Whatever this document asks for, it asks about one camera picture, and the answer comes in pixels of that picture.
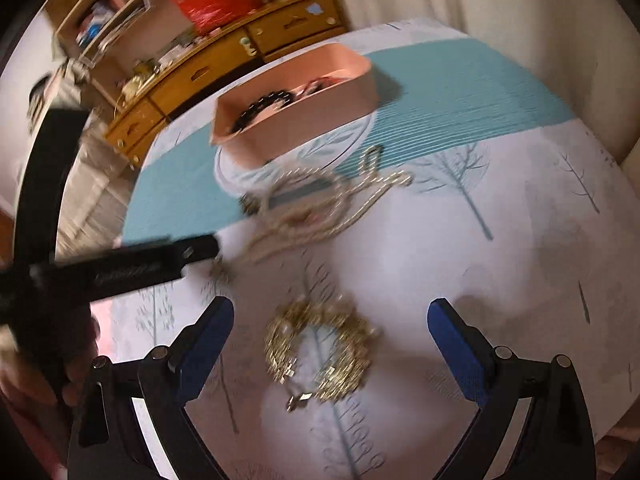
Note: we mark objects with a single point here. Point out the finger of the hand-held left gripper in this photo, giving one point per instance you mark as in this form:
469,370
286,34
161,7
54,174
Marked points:
130,270

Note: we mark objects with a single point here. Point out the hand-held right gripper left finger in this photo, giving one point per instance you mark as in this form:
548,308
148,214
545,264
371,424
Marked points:
210,350

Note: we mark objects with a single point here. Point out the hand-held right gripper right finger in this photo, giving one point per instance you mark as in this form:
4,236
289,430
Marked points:
457,355

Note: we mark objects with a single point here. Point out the pink jewelry box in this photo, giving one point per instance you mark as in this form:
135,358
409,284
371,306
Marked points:
300,117

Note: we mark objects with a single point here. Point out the red and black jewelry piece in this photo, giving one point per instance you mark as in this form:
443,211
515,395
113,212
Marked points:
320,85

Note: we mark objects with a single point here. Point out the person's left hand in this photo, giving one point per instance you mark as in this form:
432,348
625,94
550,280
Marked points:
25,382

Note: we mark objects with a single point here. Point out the tree-printed tablecloth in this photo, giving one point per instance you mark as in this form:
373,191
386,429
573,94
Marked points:
500,260

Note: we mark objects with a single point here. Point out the gold-coloured ornament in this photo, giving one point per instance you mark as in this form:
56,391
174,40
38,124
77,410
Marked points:
137,82

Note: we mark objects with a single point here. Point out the wooden drawer cabinet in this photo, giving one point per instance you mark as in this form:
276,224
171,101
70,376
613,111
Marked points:
200,72

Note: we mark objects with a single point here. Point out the red plastic bag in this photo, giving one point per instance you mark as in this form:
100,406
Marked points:
215,0

